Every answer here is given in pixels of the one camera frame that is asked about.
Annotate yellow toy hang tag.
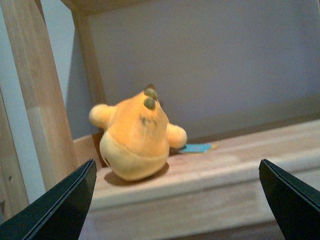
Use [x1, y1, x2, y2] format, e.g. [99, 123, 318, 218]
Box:
[178, 143, 218, 154]

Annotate wooden shelf unit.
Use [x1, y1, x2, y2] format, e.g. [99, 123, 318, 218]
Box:
[0, 0, 320, 240]

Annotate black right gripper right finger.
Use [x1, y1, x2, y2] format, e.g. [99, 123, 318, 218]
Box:
[258, 159, 320, 240]

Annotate orange plush dinosaur toy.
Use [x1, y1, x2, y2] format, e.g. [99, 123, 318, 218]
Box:
[88, 84, 188, 181]

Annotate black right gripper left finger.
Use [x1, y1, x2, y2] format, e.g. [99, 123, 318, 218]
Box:
[0, 159, 97, 240]

